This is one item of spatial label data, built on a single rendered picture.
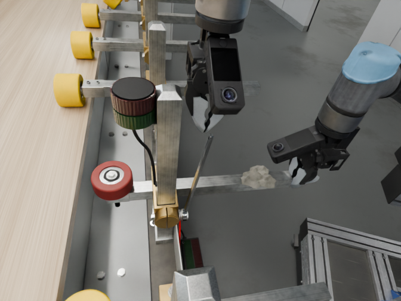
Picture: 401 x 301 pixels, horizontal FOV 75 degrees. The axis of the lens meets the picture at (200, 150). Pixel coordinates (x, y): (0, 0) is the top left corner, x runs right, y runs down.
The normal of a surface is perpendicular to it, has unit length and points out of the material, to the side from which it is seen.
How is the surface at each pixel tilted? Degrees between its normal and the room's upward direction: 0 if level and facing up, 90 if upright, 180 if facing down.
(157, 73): 90
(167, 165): 90
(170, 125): 90
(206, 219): 0
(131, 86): 0
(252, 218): 0
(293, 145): 29
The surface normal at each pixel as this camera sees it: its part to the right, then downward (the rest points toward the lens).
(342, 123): -0.30, 0.65
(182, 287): -0.61, -0.46
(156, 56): 0.18, 0.72
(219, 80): 0.19, -0.24
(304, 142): -0.37, -0.60
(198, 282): 0.11, -0.69
